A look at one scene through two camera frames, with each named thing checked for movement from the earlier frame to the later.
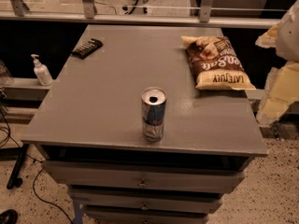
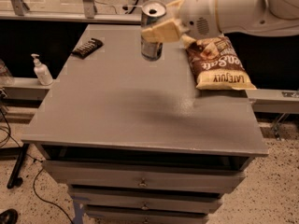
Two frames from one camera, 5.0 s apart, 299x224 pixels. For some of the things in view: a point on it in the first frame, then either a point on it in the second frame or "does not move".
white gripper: x=289 y=35 → x=198 y=13
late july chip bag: x=215 y=64 does not move
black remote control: x=92 y=46 does not move
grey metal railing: x=87 y=13 does not move
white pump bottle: x=42 y=72 does not move
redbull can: x=153 y=104 → x=150 y=12
